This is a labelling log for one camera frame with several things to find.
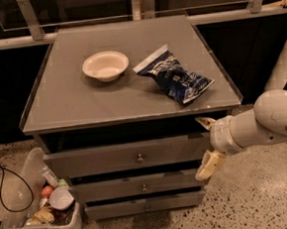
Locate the grey middle drawer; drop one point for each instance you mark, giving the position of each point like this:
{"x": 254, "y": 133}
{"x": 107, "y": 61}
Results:
{"x": 131, "y": 186}

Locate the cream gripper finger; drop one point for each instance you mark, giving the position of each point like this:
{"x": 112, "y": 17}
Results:
{"x": 212, "y": 161}
{"x": 206, "y": 123}

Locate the white paper bowl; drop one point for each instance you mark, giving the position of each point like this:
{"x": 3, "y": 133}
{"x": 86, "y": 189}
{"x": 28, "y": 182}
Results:
{"x": 106, "y": 66}

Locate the red apple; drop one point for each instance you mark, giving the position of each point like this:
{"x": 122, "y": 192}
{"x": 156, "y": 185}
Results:
{"x": 47, "y": 191}

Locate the left metal bracket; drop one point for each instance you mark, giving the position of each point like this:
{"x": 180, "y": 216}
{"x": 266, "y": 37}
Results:
{"x": 31, "y": 20}

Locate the grey drawer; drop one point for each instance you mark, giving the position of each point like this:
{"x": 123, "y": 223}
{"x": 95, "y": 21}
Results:
{"x": 151, "y": 204}
{"x": 131, "y": 186}
{"x": 128, "y": 156}

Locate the small packet in bin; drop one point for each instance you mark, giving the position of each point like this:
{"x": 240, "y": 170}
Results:
{"x": 49, "y": 176}

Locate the yellow crumpled wrapper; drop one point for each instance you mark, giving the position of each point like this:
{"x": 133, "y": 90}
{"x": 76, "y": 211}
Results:
{"x": 42, "y": 216}

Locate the grey top drawer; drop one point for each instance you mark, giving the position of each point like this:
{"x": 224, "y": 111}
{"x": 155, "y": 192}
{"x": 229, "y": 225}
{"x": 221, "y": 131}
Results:
{"x": 128, "y": 156}

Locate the centre metal post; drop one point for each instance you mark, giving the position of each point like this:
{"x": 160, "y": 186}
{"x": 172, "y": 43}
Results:
{"x": 147, "y": 9}

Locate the metal rail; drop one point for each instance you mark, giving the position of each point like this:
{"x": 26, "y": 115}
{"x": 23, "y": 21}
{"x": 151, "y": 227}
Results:
{"x": 233, "y": 15}

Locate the grey bottom drawer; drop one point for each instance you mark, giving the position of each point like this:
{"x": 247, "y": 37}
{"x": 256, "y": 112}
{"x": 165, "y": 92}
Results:
{"x": 151, "y": 204}

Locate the blue chip bag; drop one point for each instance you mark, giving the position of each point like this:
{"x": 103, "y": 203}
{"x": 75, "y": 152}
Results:
{"x": 178, "y": 83}

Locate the white bowl in bin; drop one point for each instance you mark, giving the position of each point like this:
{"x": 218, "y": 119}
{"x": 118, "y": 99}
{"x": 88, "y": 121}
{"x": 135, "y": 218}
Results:
{"x": 61, "y": 198}

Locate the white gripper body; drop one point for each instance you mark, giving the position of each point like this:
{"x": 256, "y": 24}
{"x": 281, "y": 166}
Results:
{"x": 221, "y": 136}

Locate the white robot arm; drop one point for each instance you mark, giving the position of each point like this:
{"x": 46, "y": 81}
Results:
{"x": 264, "y": 124}

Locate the clear plastic bin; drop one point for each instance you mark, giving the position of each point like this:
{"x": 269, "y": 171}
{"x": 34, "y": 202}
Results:
{"x": 23, "y": 199}

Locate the grey drawer cabinet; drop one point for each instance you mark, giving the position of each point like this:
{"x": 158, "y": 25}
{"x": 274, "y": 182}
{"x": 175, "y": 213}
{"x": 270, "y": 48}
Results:
{"x": 69, "y": 111}

